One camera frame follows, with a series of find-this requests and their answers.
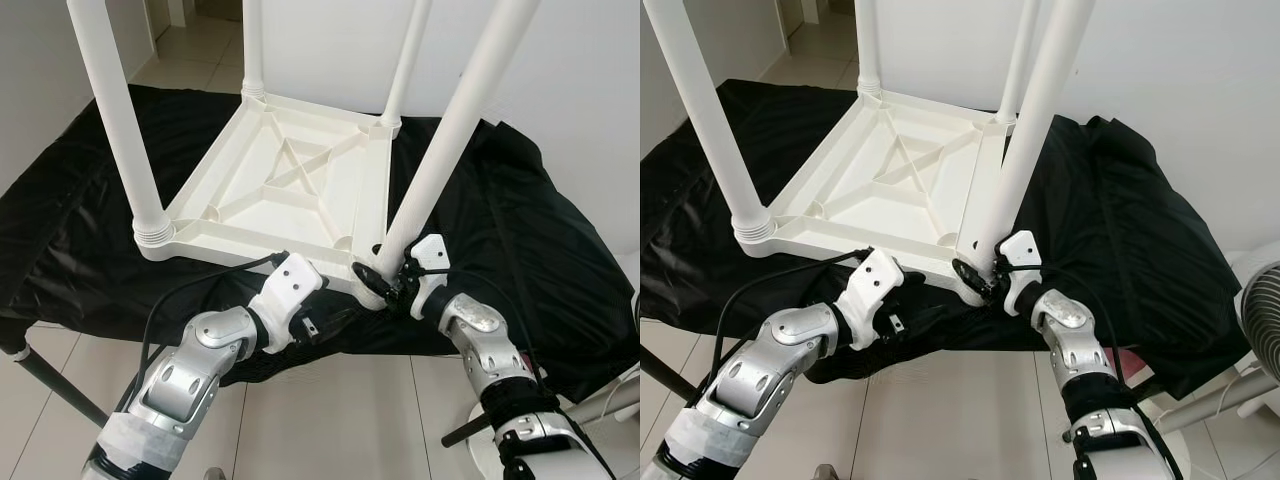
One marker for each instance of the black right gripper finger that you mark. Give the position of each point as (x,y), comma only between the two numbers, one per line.
(372,280)
(970,275)

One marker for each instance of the white plastic table top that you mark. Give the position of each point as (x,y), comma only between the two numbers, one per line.
(850,195)
(250,200)

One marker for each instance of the white plastic table leg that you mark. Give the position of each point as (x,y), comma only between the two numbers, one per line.
(115,110)
(1040,100)
(1020,50)
(460,110)
(869,45)
(705,110)
(408,60)
(253,45)

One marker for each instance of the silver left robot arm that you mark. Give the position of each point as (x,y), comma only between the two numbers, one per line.
(185,380)
(760,380)

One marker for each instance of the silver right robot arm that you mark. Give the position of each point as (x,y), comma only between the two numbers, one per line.
(1080,345)
(490,350)

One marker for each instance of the black cloth cover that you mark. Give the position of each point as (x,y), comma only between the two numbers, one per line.
(1150,250)
(540,250)

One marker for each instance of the pink cushioned seat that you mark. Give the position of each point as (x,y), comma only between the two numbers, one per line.
(1135,360)

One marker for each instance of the grey robot left leg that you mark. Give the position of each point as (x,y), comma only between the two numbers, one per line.
(826,473)

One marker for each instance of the white metal pole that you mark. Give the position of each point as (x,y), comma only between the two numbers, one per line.
(1220,405)
(612,398)

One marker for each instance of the white fan head grille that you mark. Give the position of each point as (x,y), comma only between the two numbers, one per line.
(1262,310)

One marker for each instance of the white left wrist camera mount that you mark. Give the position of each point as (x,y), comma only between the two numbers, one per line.
(285,290)
(872,285)

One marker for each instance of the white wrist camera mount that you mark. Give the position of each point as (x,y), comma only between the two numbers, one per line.
(285,290)
(1024,250)
(872,285)
(435,252)

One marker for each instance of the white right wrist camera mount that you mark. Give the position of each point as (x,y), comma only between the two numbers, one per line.
(435,252)
(1024,250)

